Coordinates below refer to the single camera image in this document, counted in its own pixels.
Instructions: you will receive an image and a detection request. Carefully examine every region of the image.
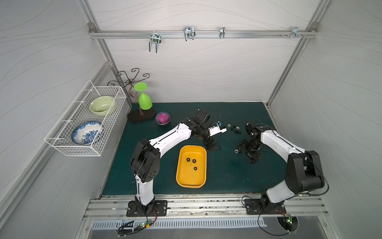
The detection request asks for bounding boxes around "yellow plastic storage box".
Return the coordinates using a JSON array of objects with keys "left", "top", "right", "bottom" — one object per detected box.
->
[{"left": 176, "top": 145, "right": 207, "bottom": 189}]

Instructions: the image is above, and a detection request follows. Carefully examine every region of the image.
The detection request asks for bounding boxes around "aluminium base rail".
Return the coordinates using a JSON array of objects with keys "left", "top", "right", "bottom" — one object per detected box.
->
[{"left": 83, "top": 194, "right": 329, "bottom": 220}]

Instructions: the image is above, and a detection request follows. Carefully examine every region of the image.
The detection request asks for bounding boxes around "metal hook left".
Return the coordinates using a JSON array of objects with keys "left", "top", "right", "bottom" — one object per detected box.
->
[{"left": 149, "top": 33, "right": 162, "bottom": 53}]

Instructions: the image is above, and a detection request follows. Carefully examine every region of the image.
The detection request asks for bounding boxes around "blue white patterned bowl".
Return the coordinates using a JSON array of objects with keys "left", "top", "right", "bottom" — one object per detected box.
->
[{"left": 71, "top": 121, "right": 103, "bottom": 145}]

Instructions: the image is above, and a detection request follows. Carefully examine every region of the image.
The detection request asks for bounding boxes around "metal hook middle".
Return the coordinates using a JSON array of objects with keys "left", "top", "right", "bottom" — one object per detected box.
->
[{"left": 183, "top": 26, "right": 196, "bottom": 41}]

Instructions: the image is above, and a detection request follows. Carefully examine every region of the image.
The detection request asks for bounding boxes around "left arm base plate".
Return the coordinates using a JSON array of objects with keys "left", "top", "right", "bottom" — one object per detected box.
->
[{"left": 126, "top": 199, "right": 168, "bottom": 217}]

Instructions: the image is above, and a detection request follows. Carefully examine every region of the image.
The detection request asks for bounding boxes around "aluminium crossbar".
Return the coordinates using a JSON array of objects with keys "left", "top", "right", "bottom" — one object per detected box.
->
[{"left": 89, "top": 29, "right": 319, "bottom": 40}]

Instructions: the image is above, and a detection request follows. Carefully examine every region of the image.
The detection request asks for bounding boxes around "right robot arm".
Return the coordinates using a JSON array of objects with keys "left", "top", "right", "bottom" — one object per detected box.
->
[{"left": 235, "top": 121, "right": 325, "bottom": 208}]

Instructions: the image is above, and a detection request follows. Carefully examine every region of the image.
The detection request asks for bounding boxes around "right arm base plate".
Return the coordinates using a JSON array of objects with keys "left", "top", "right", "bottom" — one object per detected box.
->
[{"left": 242, "top": 198, "right": 287, "bottom": 215}]

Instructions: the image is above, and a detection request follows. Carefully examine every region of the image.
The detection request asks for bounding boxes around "purple ball in bowl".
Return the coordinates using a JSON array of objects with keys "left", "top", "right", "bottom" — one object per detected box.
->
[{"left": 155, "top": 112, "right": 171, "bottom": 125}]

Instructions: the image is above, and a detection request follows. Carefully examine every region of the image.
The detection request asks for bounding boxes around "metal hook right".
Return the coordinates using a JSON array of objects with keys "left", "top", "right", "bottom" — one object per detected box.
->
[{"left": 280, "top": 27, "right": 304, "bottom": 39}]

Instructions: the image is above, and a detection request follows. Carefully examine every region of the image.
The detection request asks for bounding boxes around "metal bracket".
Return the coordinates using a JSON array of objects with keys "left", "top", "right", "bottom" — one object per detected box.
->
[{"left": 219, "top": 27, "right": 225, "bottom": 39}]

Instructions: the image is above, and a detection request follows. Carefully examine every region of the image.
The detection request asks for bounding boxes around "white wire basket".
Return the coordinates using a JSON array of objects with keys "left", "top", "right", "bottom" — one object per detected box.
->
[{"left": 44, "top": 81, "right": 126, "bottom": 157}]

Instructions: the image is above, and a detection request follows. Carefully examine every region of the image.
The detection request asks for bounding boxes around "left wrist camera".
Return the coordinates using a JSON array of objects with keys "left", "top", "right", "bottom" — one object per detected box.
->
[{"left": 208, "top": 121, "right": 227, "bottom": 136}]

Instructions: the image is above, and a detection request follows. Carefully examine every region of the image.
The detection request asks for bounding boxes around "white slotted cable duct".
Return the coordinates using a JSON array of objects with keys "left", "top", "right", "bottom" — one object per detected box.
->
[{"left": 92, "top": 217, "right": 267, "bottom": 231}]

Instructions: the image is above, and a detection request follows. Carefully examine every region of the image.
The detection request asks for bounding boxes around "green plastic goblet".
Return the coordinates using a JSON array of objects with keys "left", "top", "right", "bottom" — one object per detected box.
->
[{"left": 134, "top": 82, "right": 153, "bottom": 110}]

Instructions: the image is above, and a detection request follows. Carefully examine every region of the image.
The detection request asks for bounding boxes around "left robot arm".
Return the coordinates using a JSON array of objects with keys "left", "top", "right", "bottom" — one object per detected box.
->
[{"left": 130, "top": 117, "right": 227, "bottom": 207}]

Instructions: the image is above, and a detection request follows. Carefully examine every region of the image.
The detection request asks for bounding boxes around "light green bowl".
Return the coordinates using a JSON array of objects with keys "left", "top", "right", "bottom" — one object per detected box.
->
[{"left": 89, "top": 96, "right": 116, "bottom": 117}]

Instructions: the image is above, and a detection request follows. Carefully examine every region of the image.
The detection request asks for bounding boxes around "black nut cluster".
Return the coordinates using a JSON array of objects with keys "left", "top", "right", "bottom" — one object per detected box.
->
[{"left": 231, "top": 125, "right": 241, "bottom": 134}]

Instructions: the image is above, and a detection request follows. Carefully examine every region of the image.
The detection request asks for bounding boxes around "black metal cup stand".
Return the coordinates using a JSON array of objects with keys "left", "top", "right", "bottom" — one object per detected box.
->
[{"left": 107, "top": 68, "right": 156, "bottom": 122}]

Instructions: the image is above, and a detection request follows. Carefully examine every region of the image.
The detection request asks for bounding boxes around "metal hook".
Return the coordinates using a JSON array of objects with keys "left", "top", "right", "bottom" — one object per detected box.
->
[
  {"left": 149, "top": 33, "right": 162, "bottom": 53},
  {"left": 183, "top": 26, "right": 196, "bottom": 41},
  {"left": 280, "top": 27, "right": 304, "bottom": 39}
]

